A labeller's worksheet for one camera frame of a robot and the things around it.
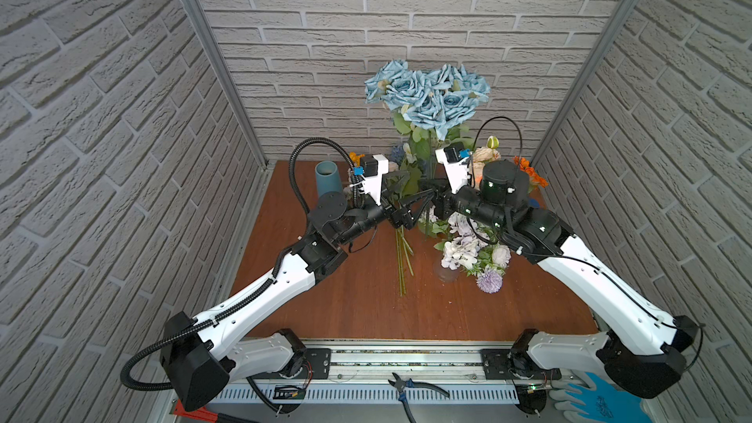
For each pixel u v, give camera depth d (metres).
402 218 0.53
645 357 0.39
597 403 0.68
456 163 0.51
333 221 0.47
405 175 0.62
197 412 0.67
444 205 0.53
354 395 0.77
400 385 0.70
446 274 0.89
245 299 0.43
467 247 0.63
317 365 0.73
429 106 0.47
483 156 0.69
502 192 0.45
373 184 0.52
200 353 0.38
